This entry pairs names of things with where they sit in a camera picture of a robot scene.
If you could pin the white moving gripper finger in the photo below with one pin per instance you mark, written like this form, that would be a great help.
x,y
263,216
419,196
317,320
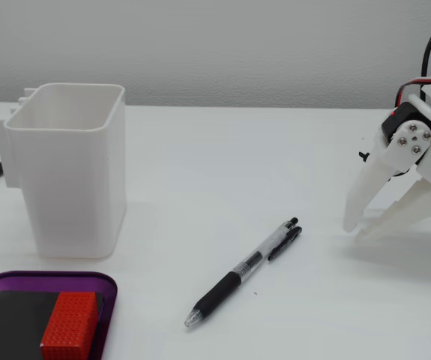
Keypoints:
x,y
398,157

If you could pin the white fixed gripper finger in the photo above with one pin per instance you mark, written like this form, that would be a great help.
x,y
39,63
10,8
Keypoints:
x,y
413,204

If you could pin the black clear gel pen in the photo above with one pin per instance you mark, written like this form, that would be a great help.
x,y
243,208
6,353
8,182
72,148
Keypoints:
x,y
219,290

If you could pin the white plastic pen holder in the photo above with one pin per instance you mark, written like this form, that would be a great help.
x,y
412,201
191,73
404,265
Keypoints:
x,y
69,187

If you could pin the purple metal tray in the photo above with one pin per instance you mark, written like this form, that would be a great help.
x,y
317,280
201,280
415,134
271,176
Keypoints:
x,y
107,290

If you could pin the red perforated block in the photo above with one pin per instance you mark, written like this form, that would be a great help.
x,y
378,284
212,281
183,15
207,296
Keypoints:
x,y
69,326

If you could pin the black pad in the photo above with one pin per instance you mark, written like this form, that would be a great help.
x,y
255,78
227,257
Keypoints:
x,y
12,322

